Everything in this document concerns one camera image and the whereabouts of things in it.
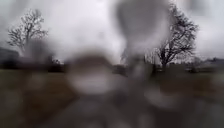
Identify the bare tree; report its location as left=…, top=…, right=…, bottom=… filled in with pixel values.
left=6, top=8, right=49, bottom=58
left=146, top=3, right=200, bottom=68

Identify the dark hedge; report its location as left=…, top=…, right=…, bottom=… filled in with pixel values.
left=0, top=56, right=66, bottom=74

